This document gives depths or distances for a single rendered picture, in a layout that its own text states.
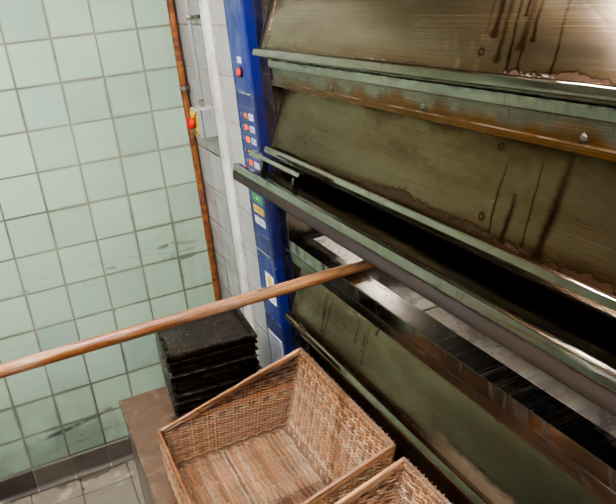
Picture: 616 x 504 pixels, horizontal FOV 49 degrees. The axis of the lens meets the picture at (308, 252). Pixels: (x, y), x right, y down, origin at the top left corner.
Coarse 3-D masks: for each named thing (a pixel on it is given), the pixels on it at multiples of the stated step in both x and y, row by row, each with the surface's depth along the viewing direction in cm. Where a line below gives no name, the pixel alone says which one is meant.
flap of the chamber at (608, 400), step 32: (256, 192) 169; (320, 192) 165; (320, 224) 137; (352, 224) 137; (384, 224) 139; (416, 256) 119; (448, 256) 121; (416, 288) 107; (480, 288) 105; (512, 288) 106; (544, 288) 108; (480, 320) 93; (544, 320) 94; (576, 320) 95; (608, 320) 96; (512, 352) 88; (544, 352) 83; (608, 352) 85; (576, 384) 78
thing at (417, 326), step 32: (320, 256) 184; (352, 288) 166; (384, 288) 161; (384, 320) 154; (416, 320) 145; (448, 352) 132; (480, 352) 130; (480, 384) 124; (512, 384) 119; (512, 416) 117; (544, 416) 110; (576, 416) 109; (576, 448) 104; (608, 448) 101; (608, 480) 99
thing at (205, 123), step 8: (192, 112) 236; (200, 112) 232; (208, 112) 233; (200, 120) 233; (208, 120) 234; (200, 128) 233; (208, 128) 235; (216, 128) 236; (200, 136) 235; (208, 136) 235
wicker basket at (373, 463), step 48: (240, 384) 199; (288, 384) 206; (336, 384) 184; (192, 432) 197; (240, 432) 204; (288, 432) 209; (336, 432) 183; (192, 480) 192; (240, 480) 190; (288, 480) 188; (336, 480) 154
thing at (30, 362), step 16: (320, 272) 166; (336, 272) 167; (352, 272) 169; (272, 288) 161; (288, 288) 162; (304, 288) 165; (208, 304) 156; (224, 304) 156; (240, 304) 158; (160, 320) 151; (176, 320) 152; (192, 320) 154; (96, 336) 147; (112, 336) 147; (128, 336) 148; (48, 352) 142; (64, 352) 143; (80, 352) 145; (0, 368) 139; (16, 368) 140; (32, 368) 141
